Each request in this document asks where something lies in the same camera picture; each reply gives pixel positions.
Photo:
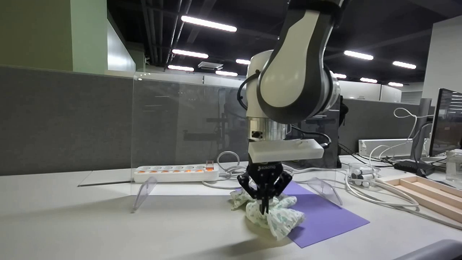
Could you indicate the white power strip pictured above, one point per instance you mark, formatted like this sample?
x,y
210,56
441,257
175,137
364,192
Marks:
x,y
174,173

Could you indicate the clear plastic bottle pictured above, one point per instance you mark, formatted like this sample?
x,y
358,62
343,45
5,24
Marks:
x,y
454,163

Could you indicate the clear glass panel with feet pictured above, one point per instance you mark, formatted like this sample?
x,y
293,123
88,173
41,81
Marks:
x,y
168,120

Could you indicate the white ceiling tube light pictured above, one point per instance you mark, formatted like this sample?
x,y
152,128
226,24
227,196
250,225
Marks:
x,y
396,84
226,72
181,68
190,53
340,75
405,65
243,62
369,79
358,55
208,23

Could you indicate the short grey partition wall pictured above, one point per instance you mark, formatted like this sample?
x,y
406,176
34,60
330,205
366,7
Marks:
x,y
376,120

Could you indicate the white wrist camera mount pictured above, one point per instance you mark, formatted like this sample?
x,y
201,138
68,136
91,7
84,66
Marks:
x,y
286,150

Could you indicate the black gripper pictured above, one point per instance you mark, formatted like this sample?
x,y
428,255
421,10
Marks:
x,y
265,172

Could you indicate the wooden frame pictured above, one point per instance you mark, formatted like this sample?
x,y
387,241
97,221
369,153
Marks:
x,y
428,192

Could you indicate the white power adapter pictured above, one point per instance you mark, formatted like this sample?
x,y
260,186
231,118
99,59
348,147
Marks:
x,y
361,176

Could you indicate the grey ceiling vent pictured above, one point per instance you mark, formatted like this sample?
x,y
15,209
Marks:
x,y
210,65

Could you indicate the grey monitor stand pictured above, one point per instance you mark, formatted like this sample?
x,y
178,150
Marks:
x,y
422,130

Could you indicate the black office chair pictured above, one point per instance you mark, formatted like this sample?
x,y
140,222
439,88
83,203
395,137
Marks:
x,y
334,138

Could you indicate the white cloth with green print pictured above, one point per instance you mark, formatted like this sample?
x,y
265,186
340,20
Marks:
x,y
282,221

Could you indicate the purple paper sheet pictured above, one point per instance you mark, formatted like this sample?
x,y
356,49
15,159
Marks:
x,y
327,216

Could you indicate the white rectangular box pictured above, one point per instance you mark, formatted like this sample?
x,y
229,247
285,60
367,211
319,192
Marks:
x,y
384,146

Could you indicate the long grey partition wall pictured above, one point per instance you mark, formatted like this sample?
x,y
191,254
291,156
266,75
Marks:
x,y
58,120

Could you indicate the black computer monitor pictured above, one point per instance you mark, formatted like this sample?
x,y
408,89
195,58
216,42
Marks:
x,y
448,120

